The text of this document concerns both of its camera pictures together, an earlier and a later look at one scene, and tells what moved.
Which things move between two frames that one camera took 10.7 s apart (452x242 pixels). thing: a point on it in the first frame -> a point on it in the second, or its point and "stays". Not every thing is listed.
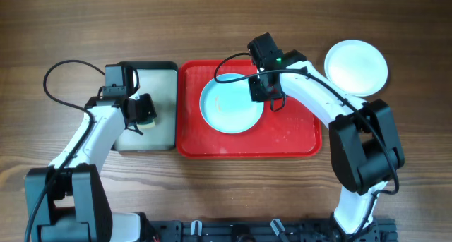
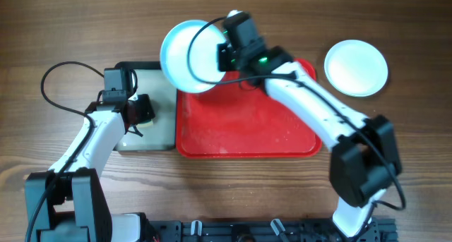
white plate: x=357 y=67 stays
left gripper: x=149 y=112 stays
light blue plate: x=227 y=106 -> x=189 y=56
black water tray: x=160 y=80 stays
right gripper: x=256 y=94 -> x=226 y=63
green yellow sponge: x=146 y=125 stays
